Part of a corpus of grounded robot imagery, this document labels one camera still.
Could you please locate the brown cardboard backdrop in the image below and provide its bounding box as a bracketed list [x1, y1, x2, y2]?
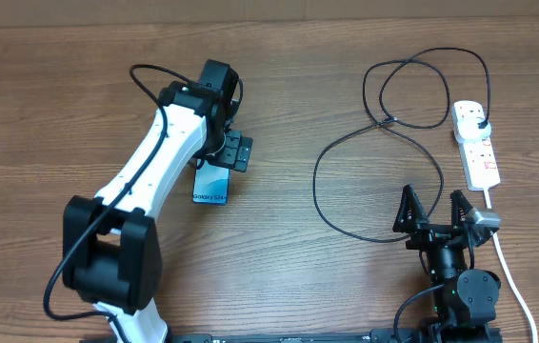
[0, 0, 539, 28]

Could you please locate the white power strip cord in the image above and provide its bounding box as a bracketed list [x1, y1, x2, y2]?
[482, 188, 539, 343]

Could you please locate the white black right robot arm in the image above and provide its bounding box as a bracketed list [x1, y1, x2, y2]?
[392, 185, 502, 342]

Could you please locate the white power strip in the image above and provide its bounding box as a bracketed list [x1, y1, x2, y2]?
[450, 100, 501, 191]

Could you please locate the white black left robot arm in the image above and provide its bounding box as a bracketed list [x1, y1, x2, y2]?
[42, 59, 253, 342]

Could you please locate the white charger plug adapter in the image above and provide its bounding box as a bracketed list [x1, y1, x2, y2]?
[454, 117, 491, 144]

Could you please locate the blue Galaxy smartphone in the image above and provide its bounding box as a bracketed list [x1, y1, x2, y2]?
[192, 163, 230, 206]

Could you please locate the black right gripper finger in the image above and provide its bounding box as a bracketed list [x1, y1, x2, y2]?
[392, 185, 429, 233]
[449, 190, 473, 226]

